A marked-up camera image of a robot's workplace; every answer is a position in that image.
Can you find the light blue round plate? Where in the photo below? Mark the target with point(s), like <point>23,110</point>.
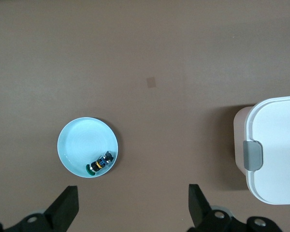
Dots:
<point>82,140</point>

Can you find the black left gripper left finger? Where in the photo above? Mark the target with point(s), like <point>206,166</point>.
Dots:
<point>62,212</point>

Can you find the white lidded lunch box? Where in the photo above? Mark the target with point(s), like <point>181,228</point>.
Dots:
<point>275,145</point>

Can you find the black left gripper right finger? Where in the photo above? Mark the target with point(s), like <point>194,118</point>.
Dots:
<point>199,207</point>

